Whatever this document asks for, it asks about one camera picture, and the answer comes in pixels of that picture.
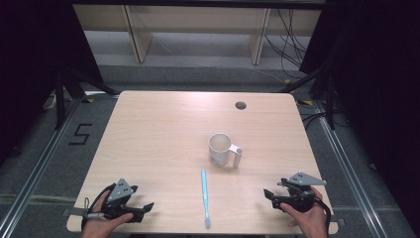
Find beige wooden shelf unit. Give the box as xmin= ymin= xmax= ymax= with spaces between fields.
xmin=72 ymin=4 xmax=323 ymax=65

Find blue toothbrush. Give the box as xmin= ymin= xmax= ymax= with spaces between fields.
xmin=200 ymin=168 xmax=212 ymax=230

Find black curtain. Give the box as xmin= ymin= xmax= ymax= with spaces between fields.
xmin=298 ymin=0 xmax=420 ymax=229
xmin=0 ymin=0 xmax=104 ymax=167

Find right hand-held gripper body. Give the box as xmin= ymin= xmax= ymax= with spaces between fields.
xmin=271 ymin=172 xmax=328 ymax=213

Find black floor cables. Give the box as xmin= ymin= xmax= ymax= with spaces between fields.
xmin=299 ymin=110 xmax=352 ymax=131

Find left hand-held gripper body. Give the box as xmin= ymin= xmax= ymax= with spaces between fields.
xmin=98 ymin=178 xmax=147 ymax=224

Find white cup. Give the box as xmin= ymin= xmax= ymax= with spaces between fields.
xmin=207 ymin=132 xmax=245 ymax=170

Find person's left hand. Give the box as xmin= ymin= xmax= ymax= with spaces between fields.
xmin=81 ymin=189 xmax=135 ymax=238

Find person's right hand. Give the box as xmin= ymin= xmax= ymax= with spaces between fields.
xmin=279 ymin=186 xmax=329 ymax=238

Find aluminium floor rail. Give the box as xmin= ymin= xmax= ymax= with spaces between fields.
xmin=0 ymin=98 xmax=84 ymax=238
xmin=312 ymin=100 xmax=388 ymax=238

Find white floor cable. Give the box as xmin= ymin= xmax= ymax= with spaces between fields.
xmin=244 ymin=64 xmax=289 ymax=84

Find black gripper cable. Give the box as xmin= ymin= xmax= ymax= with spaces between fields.
xmin=80 ymin=183 xmax=115 ymax=231
xmin=312 ymin=195 xmax=333 ymax=238

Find bundle of black hanging cables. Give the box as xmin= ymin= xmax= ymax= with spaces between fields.
xmin=263 ymin=8 xmax=312 ymax=79

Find black metal stand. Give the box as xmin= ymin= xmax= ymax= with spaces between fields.
xmin=278 ymin=63 xmax=339 ymax=131
xmin=53 ymin=64 xmax=121 ymax=131

